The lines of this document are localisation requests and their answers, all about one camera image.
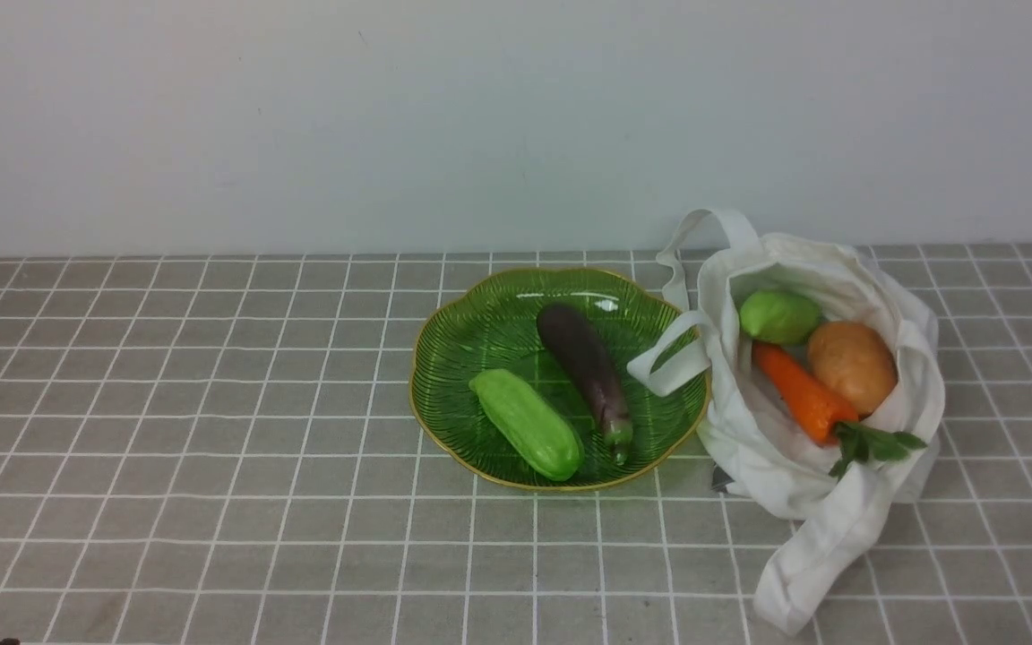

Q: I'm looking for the orange carrot with leaves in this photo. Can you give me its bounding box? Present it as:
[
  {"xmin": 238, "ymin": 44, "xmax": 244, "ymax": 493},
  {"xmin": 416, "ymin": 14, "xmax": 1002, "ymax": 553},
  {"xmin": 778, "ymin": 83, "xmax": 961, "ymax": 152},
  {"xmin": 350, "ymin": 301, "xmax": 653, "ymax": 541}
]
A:
[{"xmin": 751, "ymin": 341, "xmax": 928, "ymax": 480}]

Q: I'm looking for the grey checked tablecloth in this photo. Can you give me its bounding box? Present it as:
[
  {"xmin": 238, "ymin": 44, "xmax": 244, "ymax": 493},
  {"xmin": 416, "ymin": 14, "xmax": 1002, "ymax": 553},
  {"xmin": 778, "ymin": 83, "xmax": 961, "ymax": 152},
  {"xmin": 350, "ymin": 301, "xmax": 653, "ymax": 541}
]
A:
[{"xmin": 0, "ymin": 244, "xmax": 1032, "ymax": 644}]

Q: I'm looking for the green round vegetable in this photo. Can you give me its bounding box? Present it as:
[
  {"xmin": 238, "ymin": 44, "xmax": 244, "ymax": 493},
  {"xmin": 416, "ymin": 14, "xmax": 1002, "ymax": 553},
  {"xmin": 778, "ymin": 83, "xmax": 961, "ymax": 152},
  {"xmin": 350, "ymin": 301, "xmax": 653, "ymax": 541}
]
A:
[{"xmin": 738, "ymin": 289, "xmax": 826, "ymax": 346}]

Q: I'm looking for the white cloth tote bag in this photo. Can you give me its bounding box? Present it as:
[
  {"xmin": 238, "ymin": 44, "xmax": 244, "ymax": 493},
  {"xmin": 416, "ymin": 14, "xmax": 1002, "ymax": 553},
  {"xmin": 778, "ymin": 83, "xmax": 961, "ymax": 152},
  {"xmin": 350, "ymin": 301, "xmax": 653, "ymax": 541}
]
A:
[{"xmin": 627, "ymin": 209, "xmax": 946, "ymax": 634}]

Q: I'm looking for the brown potato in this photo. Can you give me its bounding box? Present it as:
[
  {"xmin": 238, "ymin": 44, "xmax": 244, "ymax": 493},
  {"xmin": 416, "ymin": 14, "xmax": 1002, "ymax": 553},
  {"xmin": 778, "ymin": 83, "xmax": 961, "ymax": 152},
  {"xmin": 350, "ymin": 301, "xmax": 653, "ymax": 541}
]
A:
[{"xmin": 807, "ymin": 320, "xmax": 899, "ymax": 419}]

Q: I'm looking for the light green cucumber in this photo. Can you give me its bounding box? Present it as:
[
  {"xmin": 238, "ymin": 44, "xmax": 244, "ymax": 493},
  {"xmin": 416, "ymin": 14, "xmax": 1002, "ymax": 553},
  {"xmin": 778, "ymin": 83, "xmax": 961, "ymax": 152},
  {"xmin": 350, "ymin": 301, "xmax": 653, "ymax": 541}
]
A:
[{"xmin": 469, "ymin": 368, "xmax": 584, "ymax": 482}]

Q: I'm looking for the green glass plate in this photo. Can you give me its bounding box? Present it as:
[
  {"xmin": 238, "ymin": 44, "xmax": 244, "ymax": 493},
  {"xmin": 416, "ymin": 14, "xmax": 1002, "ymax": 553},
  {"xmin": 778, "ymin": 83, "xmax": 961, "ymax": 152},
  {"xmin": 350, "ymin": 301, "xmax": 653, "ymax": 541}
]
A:
[{"xmin": 409, "ymin": 268, "xmax": 711, "ymax": 493}]

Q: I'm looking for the dark purple eggplant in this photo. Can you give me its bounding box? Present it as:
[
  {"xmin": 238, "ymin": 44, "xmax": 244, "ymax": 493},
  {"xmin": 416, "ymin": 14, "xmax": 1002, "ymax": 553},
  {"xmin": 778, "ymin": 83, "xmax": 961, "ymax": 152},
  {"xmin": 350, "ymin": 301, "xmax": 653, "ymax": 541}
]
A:
[{"xmin": 536, "ymin": 302, "xmax": 634, "ymax": 467}]

